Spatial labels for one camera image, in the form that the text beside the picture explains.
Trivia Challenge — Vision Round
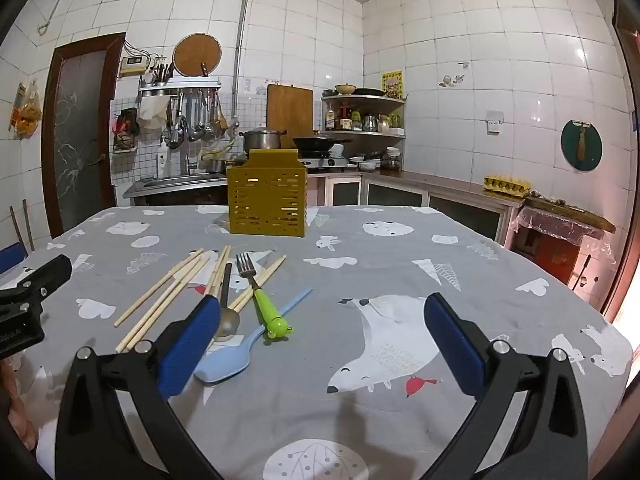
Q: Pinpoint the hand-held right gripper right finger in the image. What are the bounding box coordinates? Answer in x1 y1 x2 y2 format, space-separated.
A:
422 292 590 480

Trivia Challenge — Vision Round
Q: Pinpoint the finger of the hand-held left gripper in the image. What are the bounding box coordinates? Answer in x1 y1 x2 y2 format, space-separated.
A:
15 254 73 306

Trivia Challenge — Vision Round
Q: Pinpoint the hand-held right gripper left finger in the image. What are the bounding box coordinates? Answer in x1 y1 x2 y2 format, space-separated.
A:
54 296 223 480

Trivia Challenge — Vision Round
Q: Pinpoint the light blue plastic spoon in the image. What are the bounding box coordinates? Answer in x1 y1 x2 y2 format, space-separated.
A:
193 287 314 386

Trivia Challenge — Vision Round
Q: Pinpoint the metal spoon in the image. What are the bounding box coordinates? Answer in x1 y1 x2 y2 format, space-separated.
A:
214 262 242 344

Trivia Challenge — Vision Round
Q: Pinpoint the fork with green frog handle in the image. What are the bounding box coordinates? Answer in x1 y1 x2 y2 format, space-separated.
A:
235 252 296 339

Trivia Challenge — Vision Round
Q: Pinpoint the yellow perforated utensil holder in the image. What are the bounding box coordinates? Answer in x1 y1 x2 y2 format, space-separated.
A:
226 148 309 238

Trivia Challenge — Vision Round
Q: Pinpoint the person's left forearm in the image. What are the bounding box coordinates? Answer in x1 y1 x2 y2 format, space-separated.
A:
0 360 37 452

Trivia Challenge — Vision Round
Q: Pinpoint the row of hanging kitchen utensils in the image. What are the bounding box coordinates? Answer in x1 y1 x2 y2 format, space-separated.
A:
161 87 229 150

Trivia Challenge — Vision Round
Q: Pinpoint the blue chair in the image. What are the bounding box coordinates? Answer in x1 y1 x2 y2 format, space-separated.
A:
0 242 29 275

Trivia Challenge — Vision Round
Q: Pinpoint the small cabinet with plastic cover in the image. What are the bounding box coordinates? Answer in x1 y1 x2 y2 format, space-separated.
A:
509 206 617 297

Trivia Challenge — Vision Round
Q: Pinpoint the brown door with glass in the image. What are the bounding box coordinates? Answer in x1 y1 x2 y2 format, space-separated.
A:
41 32 126 239

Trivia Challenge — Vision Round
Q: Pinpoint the grey printed tablecloth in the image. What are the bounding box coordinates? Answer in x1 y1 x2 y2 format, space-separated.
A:
0 204 635 480

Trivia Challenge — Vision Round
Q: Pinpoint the kitchen counter cabinet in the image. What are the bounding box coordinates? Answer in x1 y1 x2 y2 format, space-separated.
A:
308 170 526 250

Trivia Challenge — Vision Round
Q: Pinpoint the hanging plastic bag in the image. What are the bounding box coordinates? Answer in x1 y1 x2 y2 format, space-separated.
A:
11 81 44 139

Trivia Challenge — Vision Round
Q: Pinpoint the yellow egg carton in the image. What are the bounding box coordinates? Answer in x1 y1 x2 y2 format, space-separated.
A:
483 175 532 195

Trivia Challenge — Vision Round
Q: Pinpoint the worn wooden chopping board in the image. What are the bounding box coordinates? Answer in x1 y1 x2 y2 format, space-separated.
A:
524 196 617 234

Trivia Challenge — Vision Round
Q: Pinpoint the metal faucet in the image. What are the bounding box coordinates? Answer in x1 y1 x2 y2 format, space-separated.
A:
181 119 199 177

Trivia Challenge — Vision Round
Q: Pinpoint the white hanging cloth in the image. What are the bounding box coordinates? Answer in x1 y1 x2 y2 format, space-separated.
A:
137 95 170 130

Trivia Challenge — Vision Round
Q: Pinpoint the group of bowls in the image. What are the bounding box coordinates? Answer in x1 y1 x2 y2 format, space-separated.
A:
348 147 403 172

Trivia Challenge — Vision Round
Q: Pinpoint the steel cooking pot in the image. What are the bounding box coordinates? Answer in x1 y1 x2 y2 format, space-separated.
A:
239 128 288 155

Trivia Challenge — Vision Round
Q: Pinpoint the gas stove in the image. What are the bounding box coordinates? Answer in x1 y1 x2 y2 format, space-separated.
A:
299 156 349 172

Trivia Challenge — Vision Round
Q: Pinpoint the green round hanging board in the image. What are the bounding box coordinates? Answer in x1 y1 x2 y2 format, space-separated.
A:
560 119 604 174

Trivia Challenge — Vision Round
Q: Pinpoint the black wok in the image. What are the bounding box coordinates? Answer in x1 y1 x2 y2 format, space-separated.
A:
292 136 354 155

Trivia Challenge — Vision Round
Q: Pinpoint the row of condiment bottles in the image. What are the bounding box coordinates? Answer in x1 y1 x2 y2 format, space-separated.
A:
324 102 403 133

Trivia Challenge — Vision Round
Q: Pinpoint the rectangular wooden cutting board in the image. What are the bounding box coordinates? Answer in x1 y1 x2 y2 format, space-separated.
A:
266 83 315 149

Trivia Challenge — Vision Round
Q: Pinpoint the round wooden board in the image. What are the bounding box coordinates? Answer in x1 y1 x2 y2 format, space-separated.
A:
173 33 223 78

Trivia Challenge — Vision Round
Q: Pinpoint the wire basket with red bag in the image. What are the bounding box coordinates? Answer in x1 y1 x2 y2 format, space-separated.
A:
112 107 141 155

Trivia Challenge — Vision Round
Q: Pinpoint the yellow hose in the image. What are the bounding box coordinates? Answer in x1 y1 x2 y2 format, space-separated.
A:
201 139 237 159

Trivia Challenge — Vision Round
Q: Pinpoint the white wall power box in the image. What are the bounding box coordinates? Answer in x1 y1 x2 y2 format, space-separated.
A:
118 56 151 79

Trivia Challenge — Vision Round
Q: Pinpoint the corner wall shelf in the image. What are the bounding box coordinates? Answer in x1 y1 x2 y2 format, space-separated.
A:
320 93 407 139

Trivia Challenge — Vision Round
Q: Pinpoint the metal wall rack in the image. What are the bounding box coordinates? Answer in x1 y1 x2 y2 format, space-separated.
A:
138 78 222 99

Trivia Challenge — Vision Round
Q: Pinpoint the yellow wall poster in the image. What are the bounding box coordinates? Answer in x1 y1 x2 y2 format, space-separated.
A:
381 70 404 100

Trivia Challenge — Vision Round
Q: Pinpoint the grey wall pipe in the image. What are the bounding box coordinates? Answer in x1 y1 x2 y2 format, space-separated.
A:
231 0 254 136

